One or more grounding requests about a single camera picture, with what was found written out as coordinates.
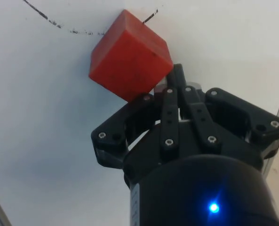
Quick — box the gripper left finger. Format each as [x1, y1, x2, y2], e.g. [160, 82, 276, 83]
[90, 64, 180, 170]

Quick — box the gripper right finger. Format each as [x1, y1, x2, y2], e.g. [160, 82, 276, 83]
[174, 63, 279, 159]

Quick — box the red cube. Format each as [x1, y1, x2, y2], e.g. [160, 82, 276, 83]
[88, 9, 174, 103]

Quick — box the whiteboard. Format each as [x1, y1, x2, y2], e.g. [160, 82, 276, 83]
[0, 0, 279, 226]

